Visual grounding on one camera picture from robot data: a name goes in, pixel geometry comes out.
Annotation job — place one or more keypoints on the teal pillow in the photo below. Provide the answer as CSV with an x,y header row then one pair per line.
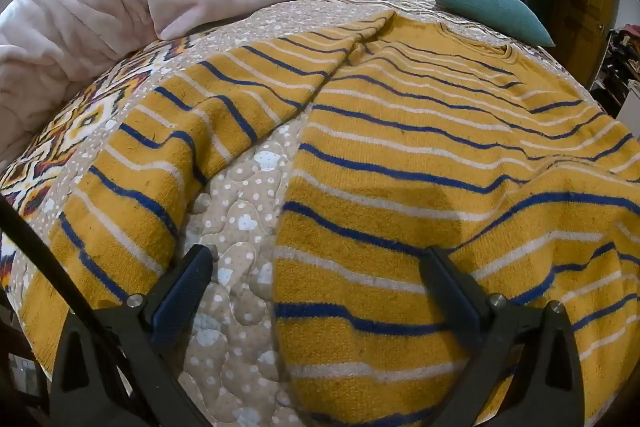
x,y
480,4

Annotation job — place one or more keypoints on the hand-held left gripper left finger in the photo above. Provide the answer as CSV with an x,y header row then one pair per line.
x,y
180,302

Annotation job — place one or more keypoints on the cluttered shelf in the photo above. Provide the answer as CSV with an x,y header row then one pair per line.
x,y
622,62

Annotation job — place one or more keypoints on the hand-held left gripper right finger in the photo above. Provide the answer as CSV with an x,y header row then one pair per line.
x,y
452,302

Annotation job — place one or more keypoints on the yellow striped sweater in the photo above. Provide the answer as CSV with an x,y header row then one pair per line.
x,y
400,157

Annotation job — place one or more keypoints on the beige quilted bedspread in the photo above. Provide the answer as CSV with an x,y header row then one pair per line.
x,y
235,217

